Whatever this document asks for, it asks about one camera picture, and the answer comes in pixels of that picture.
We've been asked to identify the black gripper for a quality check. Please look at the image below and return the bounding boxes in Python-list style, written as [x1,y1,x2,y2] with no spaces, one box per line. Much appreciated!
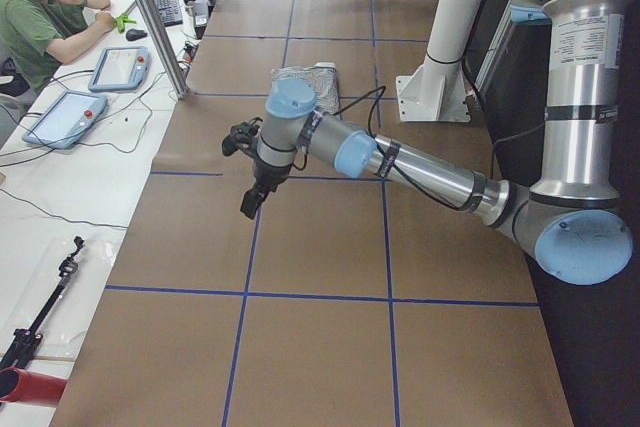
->
[240,157,291,219]

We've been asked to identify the striped polo shirt white collar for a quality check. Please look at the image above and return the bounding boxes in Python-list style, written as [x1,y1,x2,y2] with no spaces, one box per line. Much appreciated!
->
[271,61,340,115]

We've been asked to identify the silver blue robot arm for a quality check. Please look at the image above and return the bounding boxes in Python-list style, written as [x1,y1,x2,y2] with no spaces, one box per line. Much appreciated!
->
[222,0,635,285]

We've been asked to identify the far blue teach pendant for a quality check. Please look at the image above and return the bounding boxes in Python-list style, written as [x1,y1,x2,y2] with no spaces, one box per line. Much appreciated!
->
[88,46,150,92]

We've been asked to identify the blue teach pendant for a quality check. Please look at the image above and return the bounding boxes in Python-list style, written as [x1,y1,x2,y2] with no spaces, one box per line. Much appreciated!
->
[88,46,150,92]
[22,90,108,149]

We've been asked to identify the near blue teach pendant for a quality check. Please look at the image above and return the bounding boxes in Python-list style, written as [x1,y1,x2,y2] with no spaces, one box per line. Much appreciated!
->
[22,90,108,149]

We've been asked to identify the black computer mouse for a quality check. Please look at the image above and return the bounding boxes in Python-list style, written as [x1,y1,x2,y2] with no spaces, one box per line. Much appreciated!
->
[125,29,148,42]

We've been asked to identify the black keyboard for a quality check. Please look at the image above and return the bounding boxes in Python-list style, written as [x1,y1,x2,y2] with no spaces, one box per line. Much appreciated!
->
[153,0,183,27]

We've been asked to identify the green plastic tool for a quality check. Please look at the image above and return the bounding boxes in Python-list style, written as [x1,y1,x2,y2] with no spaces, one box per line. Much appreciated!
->
[114,13,137,33]

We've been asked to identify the black tripod stick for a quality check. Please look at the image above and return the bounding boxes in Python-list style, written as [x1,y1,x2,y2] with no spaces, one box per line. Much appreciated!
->
[1,236,85,370]

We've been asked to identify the person in green shirt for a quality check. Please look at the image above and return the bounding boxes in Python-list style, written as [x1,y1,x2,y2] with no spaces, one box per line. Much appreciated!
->
[1,0,116,93]

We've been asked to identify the red cylinder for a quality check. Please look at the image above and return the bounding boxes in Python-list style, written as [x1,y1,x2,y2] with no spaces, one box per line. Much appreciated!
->
[1,367,67,407]

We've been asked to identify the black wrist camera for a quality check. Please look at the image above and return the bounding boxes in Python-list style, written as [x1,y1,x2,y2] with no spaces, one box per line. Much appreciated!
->
[221,117,263,159]

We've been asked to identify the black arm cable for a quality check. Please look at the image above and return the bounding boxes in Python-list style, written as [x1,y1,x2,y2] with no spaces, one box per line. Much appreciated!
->
[292,84,546,211]

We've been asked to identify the black desk cable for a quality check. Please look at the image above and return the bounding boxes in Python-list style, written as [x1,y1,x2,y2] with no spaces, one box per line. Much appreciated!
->
[0,186,129,232]

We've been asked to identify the white camera stand post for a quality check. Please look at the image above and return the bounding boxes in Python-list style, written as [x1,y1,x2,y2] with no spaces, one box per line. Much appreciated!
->
[396,0,481,123]

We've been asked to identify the aluminium frame profile post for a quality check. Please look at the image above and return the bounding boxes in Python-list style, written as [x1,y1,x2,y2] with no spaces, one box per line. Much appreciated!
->
[135,0,188,99]

